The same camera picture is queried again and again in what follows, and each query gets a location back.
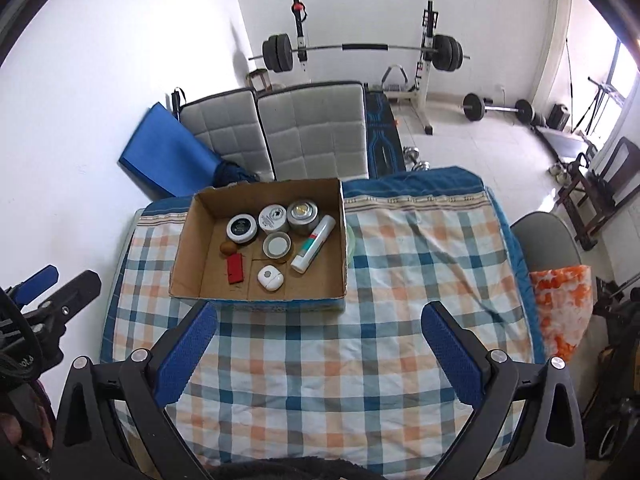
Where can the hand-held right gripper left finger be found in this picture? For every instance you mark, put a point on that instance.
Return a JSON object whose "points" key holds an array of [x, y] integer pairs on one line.
{"points": [[185, 360]]}

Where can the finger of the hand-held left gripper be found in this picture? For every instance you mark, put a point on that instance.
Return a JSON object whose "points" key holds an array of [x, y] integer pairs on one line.
{"points": [[37, 280], [75, 292]]}

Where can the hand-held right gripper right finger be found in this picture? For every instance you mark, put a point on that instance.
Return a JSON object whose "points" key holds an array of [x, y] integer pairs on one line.
{"points": [[450, 355]]}

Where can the small red box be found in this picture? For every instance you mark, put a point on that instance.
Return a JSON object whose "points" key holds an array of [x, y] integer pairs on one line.
{"points": [[234, 270]]}

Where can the small brown egg-shaped object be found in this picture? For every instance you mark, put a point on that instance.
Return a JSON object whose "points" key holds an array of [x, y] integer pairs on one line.
{"points": [[227, 249]]}

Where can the small white rounded case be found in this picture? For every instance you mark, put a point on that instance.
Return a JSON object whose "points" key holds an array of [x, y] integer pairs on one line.
{"points": [[270, 276]]}

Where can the round jar with black lid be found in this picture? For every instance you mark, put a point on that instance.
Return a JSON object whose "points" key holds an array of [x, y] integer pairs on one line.
{"points": [[241, 227]]}

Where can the cardboard box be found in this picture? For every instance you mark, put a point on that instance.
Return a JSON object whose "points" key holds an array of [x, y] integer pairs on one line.
{"points": [[310, 285]]}

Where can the small jar with white lid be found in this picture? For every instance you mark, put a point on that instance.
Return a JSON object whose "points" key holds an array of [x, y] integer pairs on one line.
{"points": [[276, 245]]}

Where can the white cream jar printed lid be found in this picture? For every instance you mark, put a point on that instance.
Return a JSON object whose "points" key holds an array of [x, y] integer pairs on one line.
{"points": [[273, 217]]}

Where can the white tube green red label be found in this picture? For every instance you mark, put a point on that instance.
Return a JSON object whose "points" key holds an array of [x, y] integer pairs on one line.
{"points": [[312, 245]]}

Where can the round metal tin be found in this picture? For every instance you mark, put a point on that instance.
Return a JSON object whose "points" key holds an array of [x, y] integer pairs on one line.
{"points": [[302, 220]]}

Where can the checked blanket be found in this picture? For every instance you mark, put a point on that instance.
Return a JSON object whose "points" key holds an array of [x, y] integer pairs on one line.
{"points": [[375, 285]]}

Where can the orange and white bag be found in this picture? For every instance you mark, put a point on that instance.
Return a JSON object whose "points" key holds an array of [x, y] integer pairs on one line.
{"points": [[565, 300]]}

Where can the grey round chair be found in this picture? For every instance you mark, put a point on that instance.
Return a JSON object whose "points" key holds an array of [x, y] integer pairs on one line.
{"points": [[545, 240]]}

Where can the pale green object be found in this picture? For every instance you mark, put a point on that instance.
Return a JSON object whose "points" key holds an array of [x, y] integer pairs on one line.
{"points": [[351, 242]]}

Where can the blue foam mat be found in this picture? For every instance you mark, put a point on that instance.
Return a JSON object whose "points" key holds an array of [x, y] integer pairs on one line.
{"points": [[165, 155]]}

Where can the chrome dumbbell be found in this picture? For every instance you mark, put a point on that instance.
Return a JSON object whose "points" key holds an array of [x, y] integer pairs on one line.
{"points": [[412, 151], [425, 166]]}

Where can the dark blue cloth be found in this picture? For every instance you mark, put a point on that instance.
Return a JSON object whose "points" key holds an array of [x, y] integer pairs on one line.
{"points": [[230, 172]]}

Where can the dark wooden chair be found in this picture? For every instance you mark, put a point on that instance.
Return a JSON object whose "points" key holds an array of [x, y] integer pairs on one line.
{"points": [[600, 185]]}

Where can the black weight bench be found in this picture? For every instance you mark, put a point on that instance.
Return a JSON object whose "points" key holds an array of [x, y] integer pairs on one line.
{"points": [[382, 135]]}

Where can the short barbell with black plates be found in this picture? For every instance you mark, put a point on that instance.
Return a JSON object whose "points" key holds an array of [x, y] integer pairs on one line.
{"points": [[472, 106]]}

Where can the black speaker box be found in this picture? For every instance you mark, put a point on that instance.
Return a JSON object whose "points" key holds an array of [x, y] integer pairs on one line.
{"points": [[558, 116]]}

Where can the white barbell rack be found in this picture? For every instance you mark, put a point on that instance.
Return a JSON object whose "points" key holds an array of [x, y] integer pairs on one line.
{"points": [[429, 85]]}

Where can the small wooden stool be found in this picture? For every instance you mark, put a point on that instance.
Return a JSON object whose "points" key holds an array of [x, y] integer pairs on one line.
{"points": [[259, 79]]}

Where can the black tripod stand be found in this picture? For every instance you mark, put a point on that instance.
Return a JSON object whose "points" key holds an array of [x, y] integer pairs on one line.
{"points": [[597, 100]]}

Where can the long barbell with black plates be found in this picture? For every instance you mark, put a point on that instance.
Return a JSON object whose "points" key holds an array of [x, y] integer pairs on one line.
{"points": [[320, 49]]}

